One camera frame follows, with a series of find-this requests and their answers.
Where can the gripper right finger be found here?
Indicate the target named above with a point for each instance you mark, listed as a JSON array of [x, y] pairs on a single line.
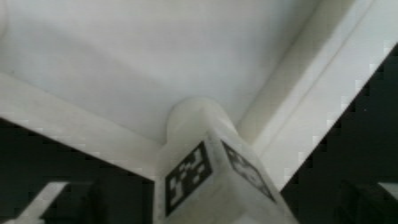
[[366, 205]]

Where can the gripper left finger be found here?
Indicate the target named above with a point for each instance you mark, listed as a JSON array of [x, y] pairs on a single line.
[[55, 201]]

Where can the white table leg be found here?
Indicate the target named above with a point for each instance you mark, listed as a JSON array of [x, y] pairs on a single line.
[[213, 189]]

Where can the white square table top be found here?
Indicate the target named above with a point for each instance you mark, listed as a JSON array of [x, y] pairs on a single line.
[[106, 58]]

